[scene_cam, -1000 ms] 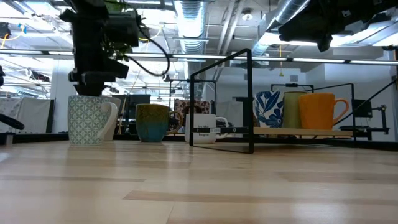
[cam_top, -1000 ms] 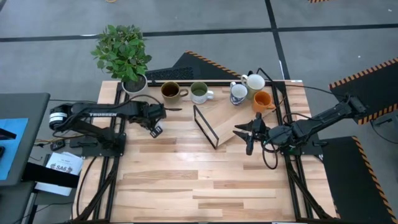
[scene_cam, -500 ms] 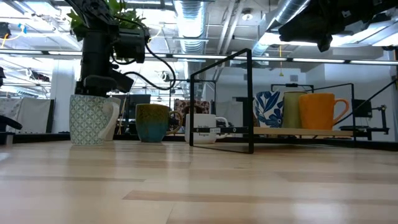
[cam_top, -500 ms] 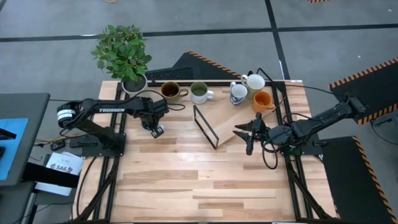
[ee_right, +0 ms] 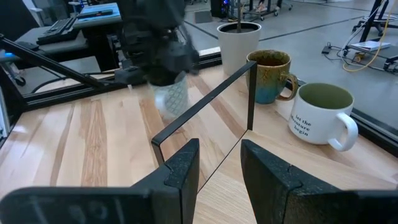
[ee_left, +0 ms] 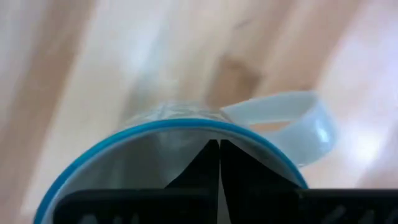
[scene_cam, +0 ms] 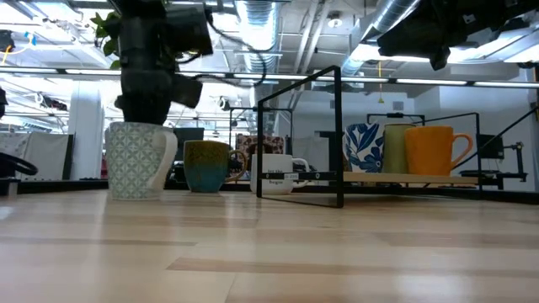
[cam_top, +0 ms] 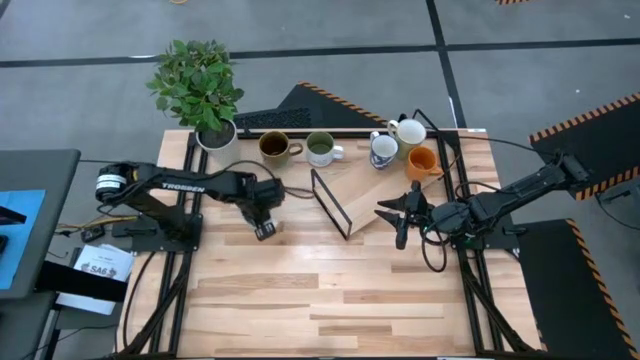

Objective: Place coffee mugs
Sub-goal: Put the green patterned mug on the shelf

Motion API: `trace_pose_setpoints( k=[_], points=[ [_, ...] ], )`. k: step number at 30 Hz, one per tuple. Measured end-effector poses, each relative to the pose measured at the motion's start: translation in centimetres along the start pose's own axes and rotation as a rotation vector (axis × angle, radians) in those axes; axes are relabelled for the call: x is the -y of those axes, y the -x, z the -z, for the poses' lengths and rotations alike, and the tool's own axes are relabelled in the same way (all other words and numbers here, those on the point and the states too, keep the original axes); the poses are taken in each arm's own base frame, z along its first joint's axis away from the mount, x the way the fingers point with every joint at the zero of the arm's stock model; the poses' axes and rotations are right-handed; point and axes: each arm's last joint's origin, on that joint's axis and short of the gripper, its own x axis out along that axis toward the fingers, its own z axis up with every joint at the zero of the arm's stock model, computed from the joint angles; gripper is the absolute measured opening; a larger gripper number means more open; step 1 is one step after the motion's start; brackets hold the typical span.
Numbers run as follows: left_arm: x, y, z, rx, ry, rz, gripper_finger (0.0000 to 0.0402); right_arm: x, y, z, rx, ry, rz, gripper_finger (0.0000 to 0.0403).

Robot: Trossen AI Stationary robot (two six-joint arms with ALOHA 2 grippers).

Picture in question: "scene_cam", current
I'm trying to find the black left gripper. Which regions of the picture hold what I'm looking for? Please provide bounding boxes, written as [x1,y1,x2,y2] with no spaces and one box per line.
[114,70,204,125]

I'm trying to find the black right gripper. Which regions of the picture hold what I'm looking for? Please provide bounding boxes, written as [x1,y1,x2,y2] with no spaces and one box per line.
[376,0,513,71]

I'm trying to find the white green patterned mug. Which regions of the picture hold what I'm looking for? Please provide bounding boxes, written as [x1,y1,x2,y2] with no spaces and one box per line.
[104,121,179,201]

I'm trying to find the olive teal glazed mug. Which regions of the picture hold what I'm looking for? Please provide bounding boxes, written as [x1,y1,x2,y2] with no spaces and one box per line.
[183,139,248,194]

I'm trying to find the pale yellow-green mug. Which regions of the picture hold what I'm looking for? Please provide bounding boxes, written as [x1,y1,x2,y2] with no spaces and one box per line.
[382,123,418,174]

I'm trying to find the orange ceramic mug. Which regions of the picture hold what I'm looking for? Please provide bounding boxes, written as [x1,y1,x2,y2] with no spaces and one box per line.
[404,125,474,177]

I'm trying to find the blue floral white mug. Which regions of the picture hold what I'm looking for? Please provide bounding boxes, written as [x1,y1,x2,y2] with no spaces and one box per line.
[344,122,386,173]

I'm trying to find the white mug with black text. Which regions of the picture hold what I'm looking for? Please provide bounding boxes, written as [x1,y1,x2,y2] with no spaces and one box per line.
[249,153,312,195]

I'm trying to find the black computer monitor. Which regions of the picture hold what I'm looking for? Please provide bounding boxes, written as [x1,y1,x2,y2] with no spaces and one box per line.
[173,127,205,163]

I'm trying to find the ceiling light strip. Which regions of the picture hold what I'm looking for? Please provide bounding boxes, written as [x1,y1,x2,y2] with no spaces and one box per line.
[0,66,539,88]

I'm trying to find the potted green plant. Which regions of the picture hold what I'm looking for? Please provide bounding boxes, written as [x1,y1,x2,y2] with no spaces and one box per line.
[90,11,124,71]

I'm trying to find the black metal rack wooden shelf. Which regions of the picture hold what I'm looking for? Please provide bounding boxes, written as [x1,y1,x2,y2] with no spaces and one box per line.
[255,66,483,210]

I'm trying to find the red patterned cushion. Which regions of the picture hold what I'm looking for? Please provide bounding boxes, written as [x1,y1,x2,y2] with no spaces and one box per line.
[235,133,286,155]

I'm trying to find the black clamp stand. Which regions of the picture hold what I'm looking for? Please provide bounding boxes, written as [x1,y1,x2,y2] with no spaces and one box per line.
[456,134,528,191]

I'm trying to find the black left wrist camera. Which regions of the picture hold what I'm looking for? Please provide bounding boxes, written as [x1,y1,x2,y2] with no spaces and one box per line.
[165,4,215,56]

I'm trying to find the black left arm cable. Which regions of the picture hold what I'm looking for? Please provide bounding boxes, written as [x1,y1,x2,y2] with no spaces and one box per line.
[176,16,269,88]

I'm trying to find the black cable loop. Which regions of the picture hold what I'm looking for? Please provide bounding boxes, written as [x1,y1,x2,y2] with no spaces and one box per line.
[0,151,40,177]

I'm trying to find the silver ceiling duct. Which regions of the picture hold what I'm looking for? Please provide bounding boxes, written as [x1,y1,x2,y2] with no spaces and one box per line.
[234,0,280,73]

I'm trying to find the black table frame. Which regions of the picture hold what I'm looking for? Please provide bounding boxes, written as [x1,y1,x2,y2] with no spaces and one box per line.
[0,178,539,205]

